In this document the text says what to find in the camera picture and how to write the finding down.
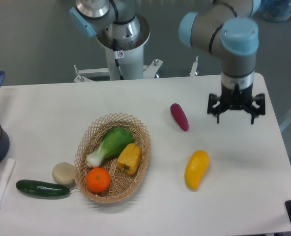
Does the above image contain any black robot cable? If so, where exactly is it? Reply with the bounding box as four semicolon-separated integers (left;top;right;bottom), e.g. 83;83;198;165
112;38;124;81

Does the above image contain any blue plastic bag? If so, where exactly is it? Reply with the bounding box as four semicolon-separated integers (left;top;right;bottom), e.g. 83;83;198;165
259;0;291;23

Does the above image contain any white metal base frame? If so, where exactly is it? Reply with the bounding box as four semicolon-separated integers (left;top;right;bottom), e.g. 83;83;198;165
74;56;199;82

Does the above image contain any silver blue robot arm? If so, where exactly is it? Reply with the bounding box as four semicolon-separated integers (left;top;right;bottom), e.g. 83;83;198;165
69;0;265;118

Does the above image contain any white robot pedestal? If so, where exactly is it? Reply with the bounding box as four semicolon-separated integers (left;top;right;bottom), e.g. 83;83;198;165
104;46;144;81

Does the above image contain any white rolled cloth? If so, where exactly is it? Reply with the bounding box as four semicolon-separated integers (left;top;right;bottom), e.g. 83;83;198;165
0;158;16;204

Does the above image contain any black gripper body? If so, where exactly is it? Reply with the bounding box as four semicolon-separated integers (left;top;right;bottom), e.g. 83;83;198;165
220;84;253;110

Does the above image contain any yellow bell pepper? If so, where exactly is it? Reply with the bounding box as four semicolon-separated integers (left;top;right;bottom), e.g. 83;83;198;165
117;143;142;175

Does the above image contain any dark green cucumber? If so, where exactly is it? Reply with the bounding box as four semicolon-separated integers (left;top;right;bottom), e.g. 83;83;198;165
16;179;70;199

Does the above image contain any woven wicker basket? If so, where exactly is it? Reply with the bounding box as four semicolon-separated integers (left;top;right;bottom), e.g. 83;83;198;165
74;113;151;204

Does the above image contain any beige round cake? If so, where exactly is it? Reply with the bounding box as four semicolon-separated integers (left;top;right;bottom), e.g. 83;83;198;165
52;162;76;185

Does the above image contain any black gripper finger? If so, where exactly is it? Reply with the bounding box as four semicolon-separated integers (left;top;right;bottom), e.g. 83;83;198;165
207;93;230;123
241;93;265;124

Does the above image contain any purple sweet potato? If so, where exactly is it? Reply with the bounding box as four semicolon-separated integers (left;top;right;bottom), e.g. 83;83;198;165
170;103;189;131

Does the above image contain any yellow mango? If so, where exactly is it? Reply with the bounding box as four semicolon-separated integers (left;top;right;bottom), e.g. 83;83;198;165
184;150;210;191

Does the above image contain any green bok choy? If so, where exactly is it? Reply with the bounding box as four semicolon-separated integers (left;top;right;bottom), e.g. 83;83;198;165
86;126;134;168

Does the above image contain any orange tangerine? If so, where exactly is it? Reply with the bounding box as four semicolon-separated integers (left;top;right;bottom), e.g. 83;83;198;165
86;167;111;193

